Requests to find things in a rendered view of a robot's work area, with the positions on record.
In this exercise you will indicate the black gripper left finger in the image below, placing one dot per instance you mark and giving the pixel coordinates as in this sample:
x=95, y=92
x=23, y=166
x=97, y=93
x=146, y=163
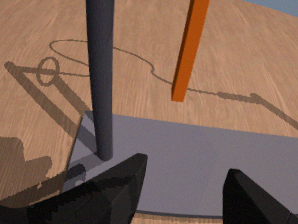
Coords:
x=110, y=198

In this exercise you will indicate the orange curved bar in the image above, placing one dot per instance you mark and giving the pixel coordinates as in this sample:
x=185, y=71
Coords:
x=192, y=36

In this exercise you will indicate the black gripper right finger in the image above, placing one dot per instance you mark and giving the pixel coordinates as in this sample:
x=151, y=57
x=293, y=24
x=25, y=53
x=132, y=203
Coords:
x=245, y=202

